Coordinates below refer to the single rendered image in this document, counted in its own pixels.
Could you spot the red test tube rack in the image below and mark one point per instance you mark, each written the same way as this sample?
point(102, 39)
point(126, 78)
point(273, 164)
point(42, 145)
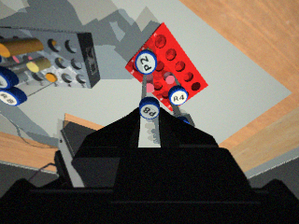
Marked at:
point(170, 58)

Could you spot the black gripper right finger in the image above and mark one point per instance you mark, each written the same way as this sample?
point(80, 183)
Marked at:
point(181, 133)

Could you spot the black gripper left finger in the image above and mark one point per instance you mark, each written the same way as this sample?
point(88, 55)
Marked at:
point(117, 133)

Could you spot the white test tube rack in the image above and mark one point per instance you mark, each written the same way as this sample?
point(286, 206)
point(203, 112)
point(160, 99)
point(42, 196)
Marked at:
point(189, 119)

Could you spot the grey bench mat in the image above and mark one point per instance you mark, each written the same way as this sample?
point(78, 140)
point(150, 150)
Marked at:
point(238, 91)

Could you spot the grey test tube rack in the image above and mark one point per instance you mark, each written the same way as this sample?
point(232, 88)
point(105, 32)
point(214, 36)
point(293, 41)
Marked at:
point(80, 48)

